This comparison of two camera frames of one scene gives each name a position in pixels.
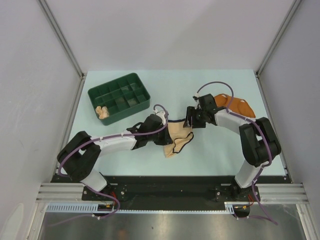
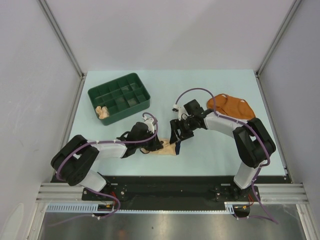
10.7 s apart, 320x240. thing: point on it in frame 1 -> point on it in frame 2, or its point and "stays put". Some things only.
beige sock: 103,112 stays put
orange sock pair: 240,106 stays put
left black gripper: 166,138 -> 155,144
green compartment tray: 122,96 stays put
